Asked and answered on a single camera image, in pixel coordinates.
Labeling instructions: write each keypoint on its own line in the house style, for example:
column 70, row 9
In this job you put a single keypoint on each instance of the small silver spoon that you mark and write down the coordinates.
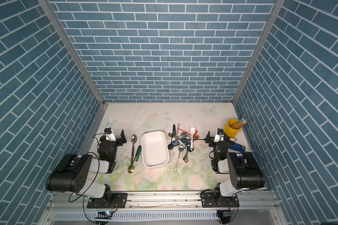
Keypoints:
column 185, row 158

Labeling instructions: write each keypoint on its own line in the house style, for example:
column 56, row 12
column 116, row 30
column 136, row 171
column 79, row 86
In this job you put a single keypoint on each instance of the long silver spoon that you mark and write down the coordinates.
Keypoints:
column 181, row 148

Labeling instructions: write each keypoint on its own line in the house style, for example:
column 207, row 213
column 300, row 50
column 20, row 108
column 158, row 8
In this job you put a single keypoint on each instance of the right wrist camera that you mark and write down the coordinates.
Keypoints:
column 219, row 135

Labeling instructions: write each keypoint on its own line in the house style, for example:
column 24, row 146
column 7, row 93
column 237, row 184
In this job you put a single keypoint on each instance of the aluminium front rail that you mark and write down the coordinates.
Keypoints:
column 169, row 200

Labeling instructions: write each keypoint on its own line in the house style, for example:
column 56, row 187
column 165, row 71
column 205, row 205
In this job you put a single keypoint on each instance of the yellow cup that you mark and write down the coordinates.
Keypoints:
column 229, row 131

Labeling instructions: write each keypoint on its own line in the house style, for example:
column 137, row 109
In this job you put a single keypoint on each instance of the white plastic storage box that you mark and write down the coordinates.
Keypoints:
column 154, row 149

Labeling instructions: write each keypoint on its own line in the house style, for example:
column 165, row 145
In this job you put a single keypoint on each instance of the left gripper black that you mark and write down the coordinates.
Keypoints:
column 117, row 140

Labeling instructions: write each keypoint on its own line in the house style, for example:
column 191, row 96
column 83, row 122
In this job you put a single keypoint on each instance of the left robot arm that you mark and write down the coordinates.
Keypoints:
column 71, row 174

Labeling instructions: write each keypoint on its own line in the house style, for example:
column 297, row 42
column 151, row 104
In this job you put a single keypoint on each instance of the blue stapler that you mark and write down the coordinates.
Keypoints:
column 237, row 147

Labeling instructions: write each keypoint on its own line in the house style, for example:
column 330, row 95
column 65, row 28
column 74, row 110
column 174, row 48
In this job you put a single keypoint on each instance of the black spoon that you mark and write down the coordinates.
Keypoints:
column 173, row 134

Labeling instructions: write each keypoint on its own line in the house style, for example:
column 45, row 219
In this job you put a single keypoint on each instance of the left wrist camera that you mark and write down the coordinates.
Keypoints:
column 109, row 134

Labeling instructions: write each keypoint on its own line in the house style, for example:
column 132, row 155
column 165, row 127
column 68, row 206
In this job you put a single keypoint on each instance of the silver spoon green marbled handle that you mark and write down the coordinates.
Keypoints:
column 133, row 141

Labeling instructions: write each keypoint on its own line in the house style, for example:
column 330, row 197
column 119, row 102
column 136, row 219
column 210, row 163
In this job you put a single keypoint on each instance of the gold spoon dark green handle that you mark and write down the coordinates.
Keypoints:
column 131, row 168

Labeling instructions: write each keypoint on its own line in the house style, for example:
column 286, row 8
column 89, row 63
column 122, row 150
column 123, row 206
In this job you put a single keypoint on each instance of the white plastic spoon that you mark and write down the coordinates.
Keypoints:
column 192, row 133

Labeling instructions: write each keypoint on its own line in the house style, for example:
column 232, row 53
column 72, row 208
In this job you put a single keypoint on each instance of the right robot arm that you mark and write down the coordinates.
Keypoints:
column 244, row 174

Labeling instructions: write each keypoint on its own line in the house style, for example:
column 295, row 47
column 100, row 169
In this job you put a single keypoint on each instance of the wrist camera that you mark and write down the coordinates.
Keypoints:
column 219, row 135
column 109, row 134

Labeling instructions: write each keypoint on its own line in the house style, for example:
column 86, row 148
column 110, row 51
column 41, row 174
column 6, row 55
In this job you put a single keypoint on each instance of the blue green handled spoon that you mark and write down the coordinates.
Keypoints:
column 186, row 142

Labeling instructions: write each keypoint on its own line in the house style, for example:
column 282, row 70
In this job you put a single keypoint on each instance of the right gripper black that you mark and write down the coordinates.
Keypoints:
column 211, row 139

